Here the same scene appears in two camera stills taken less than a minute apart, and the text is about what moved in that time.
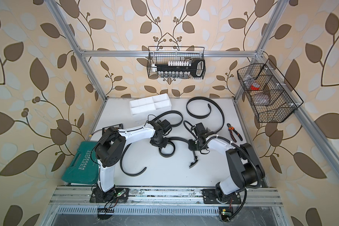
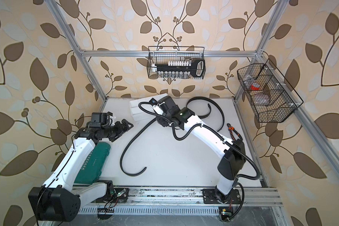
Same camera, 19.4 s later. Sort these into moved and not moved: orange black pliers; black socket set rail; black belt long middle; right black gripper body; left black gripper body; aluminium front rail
Moved: left black gripper body; right black gripper body
Not moved: aluminium front rail; orange black pliers; black socket set rail; black belt long middle
